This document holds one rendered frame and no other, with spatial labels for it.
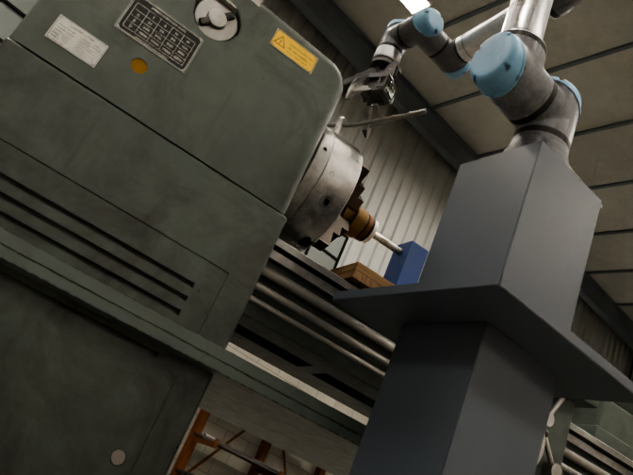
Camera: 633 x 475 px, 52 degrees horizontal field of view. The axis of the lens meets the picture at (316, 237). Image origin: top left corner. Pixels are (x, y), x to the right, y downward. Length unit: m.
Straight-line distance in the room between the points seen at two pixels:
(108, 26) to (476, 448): 0.97
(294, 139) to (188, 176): 0.25
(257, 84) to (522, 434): 0.83
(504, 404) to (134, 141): 0.78
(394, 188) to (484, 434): 10.52
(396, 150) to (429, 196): 1.12
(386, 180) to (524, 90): 10.09
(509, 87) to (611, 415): 1.17
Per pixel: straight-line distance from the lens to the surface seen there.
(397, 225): 11.41
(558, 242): 1.24
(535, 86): 1.37
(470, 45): 1.86
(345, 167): 1.54
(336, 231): 1.62
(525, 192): 1.20
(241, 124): 1.33
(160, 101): 1.29
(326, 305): 1.44
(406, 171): 11.77
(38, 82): 1.25
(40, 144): 1.21
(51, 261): 1.13
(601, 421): 2.14
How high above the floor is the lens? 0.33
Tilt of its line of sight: 23 degrees up
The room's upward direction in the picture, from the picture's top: 24 degrees clockwise
